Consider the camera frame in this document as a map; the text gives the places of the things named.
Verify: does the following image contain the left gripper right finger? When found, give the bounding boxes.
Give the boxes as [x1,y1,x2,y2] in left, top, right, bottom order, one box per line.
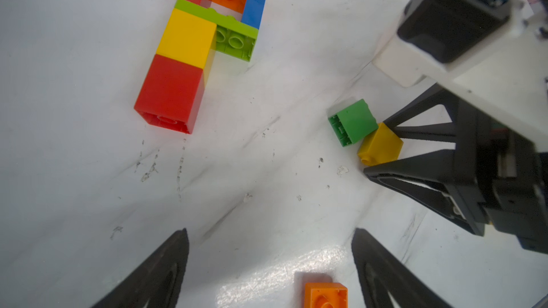
[351,228,449,307]

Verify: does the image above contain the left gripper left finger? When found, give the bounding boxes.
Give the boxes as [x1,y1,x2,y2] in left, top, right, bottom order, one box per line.
[94,229,189,307]

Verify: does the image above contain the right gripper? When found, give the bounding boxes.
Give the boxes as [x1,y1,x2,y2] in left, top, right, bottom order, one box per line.
[363,84,547,254]

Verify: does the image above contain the yellow brick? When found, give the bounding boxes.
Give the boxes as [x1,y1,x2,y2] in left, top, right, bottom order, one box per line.
[156,9,217,84]
[358,123,404,166]

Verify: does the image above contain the dark green square brick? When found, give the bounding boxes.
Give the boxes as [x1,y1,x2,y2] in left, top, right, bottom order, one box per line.
[328,99,378,147]

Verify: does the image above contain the red square brick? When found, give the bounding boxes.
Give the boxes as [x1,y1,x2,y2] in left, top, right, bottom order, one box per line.
[134,55,205,134]

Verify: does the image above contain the blue small brick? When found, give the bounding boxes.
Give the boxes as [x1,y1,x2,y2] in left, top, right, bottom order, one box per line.
[241,0,266,29]

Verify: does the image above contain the yellow brick front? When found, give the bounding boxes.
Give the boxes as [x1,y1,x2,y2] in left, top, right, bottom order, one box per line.
[156,9,217,84]

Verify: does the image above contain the lime green long brick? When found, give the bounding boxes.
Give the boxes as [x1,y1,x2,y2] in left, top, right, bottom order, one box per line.
[175,0,259,61]

